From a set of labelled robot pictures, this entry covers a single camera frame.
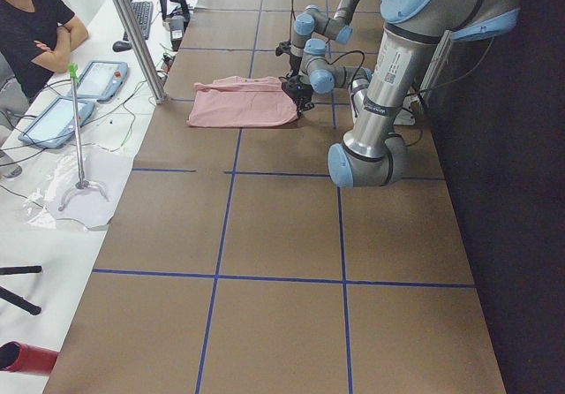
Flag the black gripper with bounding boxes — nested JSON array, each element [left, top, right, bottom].
[[290, 82, 314, 117], [286, 54, 302, 82]]

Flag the pink Snoopy t-shirt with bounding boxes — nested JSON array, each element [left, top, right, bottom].
[[187, 76, 298, 128]]

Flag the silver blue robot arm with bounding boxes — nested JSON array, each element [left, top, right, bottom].
[[275, 0, 360, 78], [276, 0, 519, 187]]

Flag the black keyboard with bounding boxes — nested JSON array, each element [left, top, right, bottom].
[[131, 1, 154, 40]]

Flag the black computer mouse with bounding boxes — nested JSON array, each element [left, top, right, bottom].
[[112, 41, 132, 52]]

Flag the upper blue teach pendant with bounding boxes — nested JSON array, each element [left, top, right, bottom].
[[77, 60, 129, 102]]

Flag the blue teach pendant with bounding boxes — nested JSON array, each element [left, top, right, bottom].
[[77, 60, 129, 102], [18, 96, 75, 149]]

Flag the white paper sheet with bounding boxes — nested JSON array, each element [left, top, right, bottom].
[[44, 148, 133, 229]]

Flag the green plastic clamp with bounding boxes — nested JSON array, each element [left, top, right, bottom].
[[68, 62, 79, 86]]

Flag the metal rod stand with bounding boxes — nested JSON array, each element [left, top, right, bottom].
[[58, 84, 109, 212]]

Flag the lower blue teach pendant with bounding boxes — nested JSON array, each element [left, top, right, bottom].
[[18, 96, 75, 149]]

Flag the person in black shirt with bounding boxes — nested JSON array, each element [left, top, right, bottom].
[[1, 0, 89, 102]]

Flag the black tripod legs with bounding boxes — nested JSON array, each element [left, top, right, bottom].
[[1, 265, 42, 316]]

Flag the red cylinder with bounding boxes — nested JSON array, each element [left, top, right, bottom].
[[1, 341, 58, 376]]

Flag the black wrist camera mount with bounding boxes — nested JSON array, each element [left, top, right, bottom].
[[275, 41, 292, 57], [279, 76, 302, 102]]

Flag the green wire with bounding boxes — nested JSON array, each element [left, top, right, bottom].
[[94, 80, 149, 153]]

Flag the aluminium frame post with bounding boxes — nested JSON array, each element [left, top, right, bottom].
[[112, 0, 167, 104]]

